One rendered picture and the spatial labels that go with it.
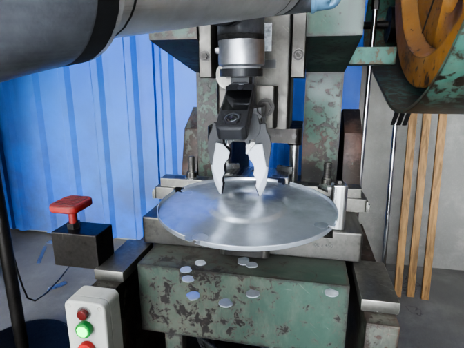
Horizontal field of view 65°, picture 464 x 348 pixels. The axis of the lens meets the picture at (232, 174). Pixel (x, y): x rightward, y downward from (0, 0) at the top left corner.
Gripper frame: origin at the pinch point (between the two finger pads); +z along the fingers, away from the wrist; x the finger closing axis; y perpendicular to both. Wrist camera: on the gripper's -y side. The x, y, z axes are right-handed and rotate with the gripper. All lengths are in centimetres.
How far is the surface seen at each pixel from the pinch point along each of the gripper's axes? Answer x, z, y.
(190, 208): 7.1, 2.0, -5.3
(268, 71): -3.0, -19.8, 14.8
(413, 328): -57, 81, 82
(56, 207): 33.9, 4.2, -3.3
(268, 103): -3.7, -13.8, 10.6
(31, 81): 148, -19, 132
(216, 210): 2.4, 1.5, -6.7
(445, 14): -37, -30, 25
